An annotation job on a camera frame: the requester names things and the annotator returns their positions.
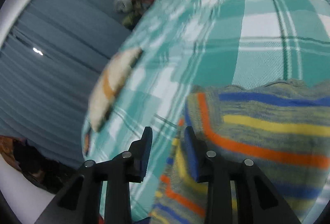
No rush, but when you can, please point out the teal plaid bed cover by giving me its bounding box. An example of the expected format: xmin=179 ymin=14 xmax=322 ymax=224
xmin=82 ymin=0 xmax=329 ymax=223

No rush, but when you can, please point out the blue curtain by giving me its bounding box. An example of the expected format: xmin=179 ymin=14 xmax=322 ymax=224
xmin=1 ymin=0 xmax=130 ymax=168

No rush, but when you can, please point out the clothes pile beside bed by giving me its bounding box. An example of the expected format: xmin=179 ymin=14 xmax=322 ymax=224
xmin=114 ymin=0 xmax=155 ymax=31

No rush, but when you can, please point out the cream orange striped pillow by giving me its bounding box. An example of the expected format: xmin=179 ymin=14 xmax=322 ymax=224
xmin=88 ymin=47 xmax=143 ymax=132

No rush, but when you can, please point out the striped knit sweater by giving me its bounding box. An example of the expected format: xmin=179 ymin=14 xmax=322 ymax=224
xmin=151 ymin=80 xmax=329 ymax=223

